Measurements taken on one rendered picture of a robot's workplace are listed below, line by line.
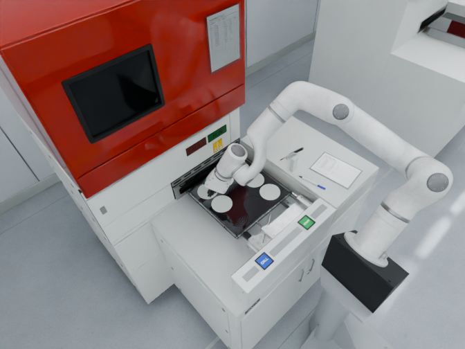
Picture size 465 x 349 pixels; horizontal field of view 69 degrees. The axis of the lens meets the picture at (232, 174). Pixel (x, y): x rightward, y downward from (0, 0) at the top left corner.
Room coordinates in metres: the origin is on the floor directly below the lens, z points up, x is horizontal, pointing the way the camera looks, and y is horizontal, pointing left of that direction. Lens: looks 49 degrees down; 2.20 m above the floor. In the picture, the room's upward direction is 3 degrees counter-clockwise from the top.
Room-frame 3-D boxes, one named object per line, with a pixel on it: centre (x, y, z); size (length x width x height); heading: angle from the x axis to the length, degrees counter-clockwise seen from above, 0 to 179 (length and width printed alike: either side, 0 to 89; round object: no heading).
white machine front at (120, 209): (1.06, 0.27, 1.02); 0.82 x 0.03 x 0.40; 130
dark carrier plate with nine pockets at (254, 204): (1.02, -0.03, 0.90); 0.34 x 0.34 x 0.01; 40
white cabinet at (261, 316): (0.99, -0.15, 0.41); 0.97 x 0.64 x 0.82; 130
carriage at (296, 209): (0.83, -0.21, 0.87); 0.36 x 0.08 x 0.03; 130
